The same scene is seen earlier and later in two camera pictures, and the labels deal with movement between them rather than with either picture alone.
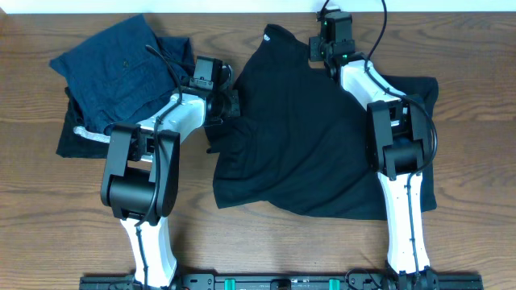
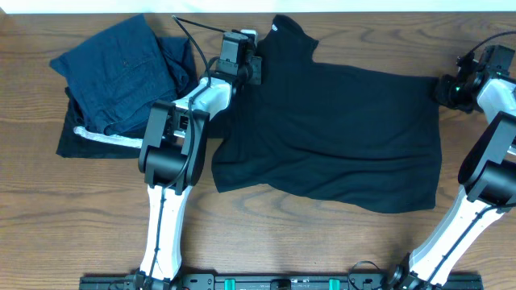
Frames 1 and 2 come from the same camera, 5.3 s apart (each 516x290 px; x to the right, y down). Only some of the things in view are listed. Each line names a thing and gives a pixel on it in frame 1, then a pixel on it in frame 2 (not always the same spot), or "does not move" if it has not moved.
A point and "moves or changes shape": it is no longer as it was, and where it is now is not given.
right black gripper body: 315,51 → 445,91
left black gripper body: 232,106 → 255,69
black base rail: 409,281 does not move
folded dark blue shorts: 116,80 does not move
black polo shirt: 301,142 moves or changes shape
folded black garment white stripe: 76,141 does not move
